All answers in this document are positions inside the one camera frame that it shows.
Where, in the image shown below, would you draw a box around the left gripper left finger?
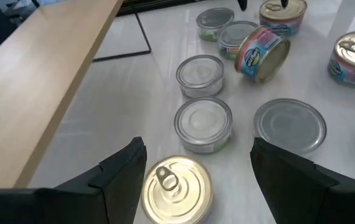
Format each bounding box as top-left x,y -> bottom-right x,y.
0,136 -> 148,224

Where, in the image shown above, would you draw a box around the gold-lid Wild Planet can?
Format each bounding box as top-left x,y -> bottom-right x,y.
141,154 -> 214,224
327,29 -> 355,88
258,0 -> 308,37
234,24 -> 291,85

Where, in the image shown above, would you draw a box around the wooden shelf black metal legs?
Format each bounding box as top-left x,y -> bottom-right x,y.
0,0 -> 153,190

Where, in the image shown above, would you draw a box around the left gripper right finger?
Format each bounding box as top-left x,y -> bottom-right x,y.
250,136 -> 355,224

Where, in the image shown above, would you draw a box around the silver Bumble Bee tuna can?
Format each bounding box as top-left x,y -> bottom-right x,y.
195,6 -> 235,43
173,95 -> 234,155
252,98 -> 328,156
175,54 -> 225,99
216,20 -> 259,61

